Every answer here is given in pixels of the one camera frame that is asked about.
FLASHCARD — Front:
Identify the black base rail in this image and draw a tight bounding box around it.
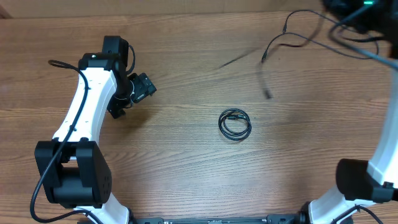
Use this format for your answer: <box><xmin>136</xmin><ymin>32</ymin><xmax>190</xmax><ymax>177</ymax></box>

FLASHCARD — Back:
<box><xmin>131</xmin><ymin>213</ymin><xmax>310</xmax><ymax>224</ymax></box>

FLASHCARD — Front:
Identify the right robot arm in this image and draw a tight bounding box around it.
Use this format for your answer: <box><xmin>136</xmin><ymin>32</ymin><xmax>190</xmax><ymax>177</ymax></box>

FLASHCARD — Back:
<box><xmin>300</xmin><ymin>1</ymin><xmax>397</xmax><ymax>223</ymax></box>

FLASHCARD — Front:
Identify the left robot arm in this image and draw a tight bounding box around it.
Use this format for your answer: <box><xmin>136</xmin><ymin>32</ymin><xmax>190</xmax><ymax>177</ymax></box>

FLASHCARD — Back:
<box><xmin>29</xmin><ymin>35</ymin><xmax>156</xmax><ymax>223</ymax></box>

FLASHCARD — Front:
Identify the black USB cable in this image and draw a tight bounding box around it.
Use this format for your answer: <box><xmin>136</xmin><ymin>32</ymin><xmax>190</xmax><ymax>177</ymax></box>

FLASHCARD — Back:
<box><xmin>217</xmin><ymin>12</ymin><xmax>327</xmax><ymax>100</ymax></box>

